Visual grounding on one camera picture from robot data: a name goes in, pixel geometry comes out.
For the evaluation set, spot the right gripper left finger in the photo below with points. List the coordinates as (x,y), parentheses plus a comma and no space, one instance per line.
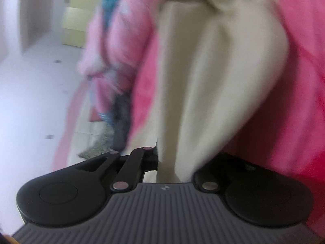
(137,163)

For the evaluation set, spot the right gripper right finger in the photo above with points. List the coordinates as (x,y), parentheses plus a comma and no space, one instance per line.
(205,180)

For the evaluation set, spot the beige cargo pants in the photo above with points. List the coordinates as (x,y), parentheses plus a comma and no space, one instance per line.
(213,81)

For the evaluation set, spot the green patterned pillow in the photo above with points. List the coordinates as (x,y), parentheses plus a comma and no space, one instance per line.
(102,144)

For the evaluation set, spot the dark grey garment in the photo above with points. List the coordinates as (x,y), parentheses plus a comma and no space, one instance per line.
(121,120)

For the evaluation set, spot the pink floral bed blanket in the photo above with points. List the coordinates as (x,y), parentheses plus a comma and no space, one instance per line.
(266,81)

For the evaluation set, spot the pink floral rolled duvet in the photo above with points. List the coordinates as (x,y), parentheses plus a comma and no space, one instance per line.
(116,40)

